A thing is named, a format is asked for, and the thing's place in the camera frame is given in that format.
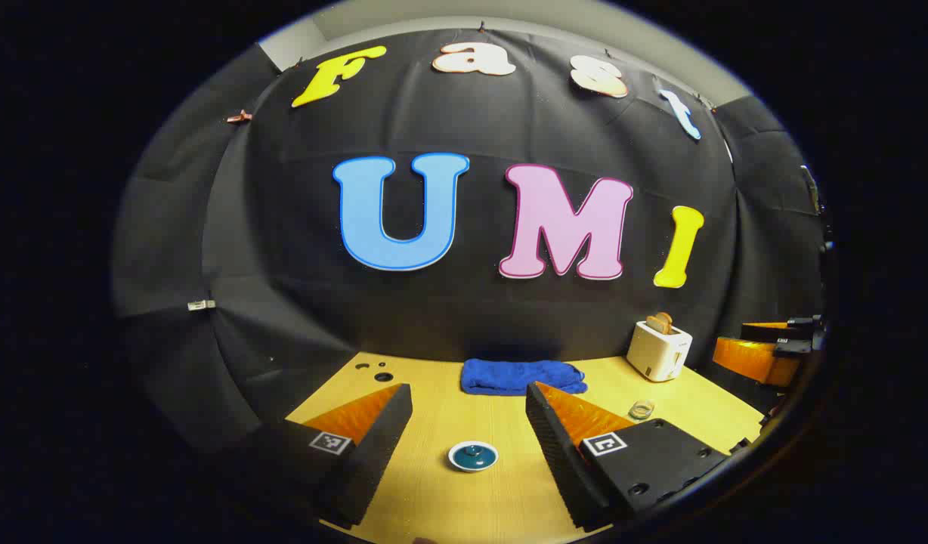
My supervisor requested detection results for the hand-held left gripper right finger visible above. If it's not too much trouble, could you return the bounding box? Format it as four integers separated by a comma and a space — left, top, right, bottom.
525, 381, 729, 532

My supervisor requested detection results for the teal and white teacup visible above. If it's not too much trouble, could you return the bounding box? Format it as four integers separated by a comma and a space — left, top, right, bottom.
447, 440, 500, 473

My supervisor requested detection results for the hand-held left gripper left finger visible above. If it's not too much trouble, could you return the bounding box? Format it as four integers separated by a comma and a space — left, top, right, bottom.
237, 383, 414, 530

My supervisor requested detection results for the white toaster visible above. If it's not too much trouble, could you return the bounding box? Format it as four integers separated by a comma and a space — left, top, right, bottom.
626, 320, 693, 382

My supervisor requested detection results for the blue folded towel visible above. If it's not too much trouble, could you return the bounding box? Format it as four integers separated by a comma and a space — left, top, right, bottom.
460, 358, 588, 397

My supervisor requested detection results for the black backdrop cloth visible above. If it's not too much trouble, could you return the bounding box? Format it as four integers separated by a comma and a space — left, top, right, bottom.
110, 29, 827, 454

